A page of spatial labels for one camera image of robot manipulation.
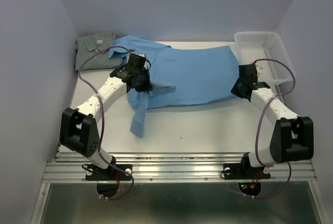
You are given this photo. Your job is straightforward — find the light blue long sleeve shirt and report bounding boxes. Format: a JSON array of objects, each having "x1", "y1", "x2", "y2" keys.
[{"x1": 108, "y1": 35, "x2": 239, "y2": 138}]

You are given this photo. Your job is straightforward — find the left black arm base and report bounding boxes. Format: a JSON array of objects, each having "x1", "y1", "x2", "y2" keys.
[{"x1": 81, "y1": 164, "x2": 131, "y2": 181}]

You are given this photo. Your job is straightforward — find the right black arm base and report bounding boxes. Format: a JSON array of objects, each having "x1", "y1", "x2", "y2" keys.
[{"x1": 220, "y1": 163, "x2": 271, "y2": 180}]

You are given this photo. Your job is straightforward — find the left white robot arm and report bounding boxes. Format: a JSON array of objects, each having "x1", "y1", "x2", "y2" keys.
[{"x1": 59, "y1": 54, "x2": 152, "y2": 179}]

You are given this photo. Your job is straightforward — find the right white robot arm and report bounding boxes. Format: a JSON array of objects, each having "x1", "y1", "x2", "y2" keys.
[{"x1": 231, "y1": 63, "x2": 314, "y2": 177}]

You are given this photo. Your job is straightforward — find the white plastic basket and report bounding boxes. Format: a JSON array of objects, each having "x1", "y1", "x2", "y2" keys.
[{"x1": 234, "y1": 31, "x2": 294, "y2": 86}]

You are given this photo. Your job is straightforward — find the folded grey shirt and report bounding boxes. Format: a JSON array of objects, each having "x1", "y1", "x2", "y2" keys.
[{"x1": 75, "y1": 32, "x2": 123, "y2": 71}]

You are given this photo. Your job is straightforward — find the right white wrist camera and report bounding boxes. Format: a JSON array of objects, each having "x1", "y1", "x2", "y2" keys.
[{"x1": 253, "y1": 62, "x2": 263, "y2": 78}]

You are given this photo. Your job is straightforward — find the aluminium mounting rail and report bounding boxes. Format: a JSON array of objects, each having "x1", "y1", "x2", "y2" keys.
[{"x1": 43, "y1": 143, "x2": 318, "y2": 183}]

